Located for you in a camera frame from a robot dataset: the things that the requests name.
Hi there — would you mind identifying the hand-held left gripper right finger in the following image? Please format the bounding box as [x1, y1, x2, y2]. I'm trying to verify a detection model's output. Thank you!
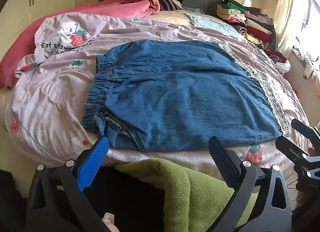
[208, 136, 293, 232]

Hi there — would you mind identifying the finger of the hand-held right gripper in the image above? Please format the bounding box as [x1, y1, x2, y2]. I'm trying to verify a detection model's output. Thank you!
[275, 135, 309, 170]
[291, 118, 320, 148]

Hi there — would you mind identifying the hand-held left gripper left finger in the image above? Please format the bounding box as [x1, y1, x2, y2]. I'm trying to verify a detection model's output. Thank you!
[25, 135, 112, 232]

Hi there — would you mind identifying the blue denim pants lace trim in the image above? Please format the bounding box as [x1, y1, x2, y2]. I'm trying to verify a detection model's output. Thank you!
[82, 40, 292, 152]

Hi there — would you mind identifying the black clothing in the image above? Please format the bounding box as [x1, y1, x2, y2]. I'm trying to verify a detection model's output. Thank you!
[82, 164, 167, 232]

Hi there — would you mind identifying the grey striped cloth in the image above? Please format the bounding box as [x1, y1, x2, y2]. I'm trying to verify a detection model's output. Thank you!
[294, 47, 320, 80]

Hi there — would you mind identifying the pink strawberry print duvet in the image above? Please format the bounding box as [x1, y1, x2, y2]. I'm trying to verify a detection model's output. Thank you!
[5, 10, 313, 197]

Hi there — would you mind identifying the red garment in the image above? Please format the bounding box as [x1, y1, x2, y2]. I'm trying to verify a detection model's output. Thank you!
[266, 49, 288, 64]

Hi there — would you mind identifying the stack of folded clothes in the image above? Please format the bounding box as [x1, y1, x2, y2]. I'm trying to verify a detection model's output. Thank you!
[216, 0, 277, 47]

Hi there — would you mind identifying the cream curtain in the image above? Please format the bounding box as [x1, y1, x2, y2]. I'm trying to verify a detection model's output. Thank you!
[271, 0, 320, 54]

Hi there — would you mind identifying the light blue patterned cloth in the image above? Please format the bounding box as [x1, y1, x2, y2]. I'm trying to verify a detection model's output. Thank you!
[186, 13, 248, 41]

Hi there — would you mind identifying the coral pink blanket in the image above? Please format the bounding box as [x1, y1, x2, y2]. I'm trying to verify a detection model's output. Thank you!
[0, 0, 160, 90]

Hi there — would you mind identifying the blue floral pillow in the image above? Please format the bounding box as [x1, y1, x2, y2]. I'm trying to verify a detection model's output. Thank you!
[181, 7, 203, 14]

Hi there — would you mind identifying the dark purple striped cloth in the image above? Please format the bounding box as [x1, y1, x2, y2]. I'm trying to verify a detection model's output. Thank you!
[151, 0, 182, 11]

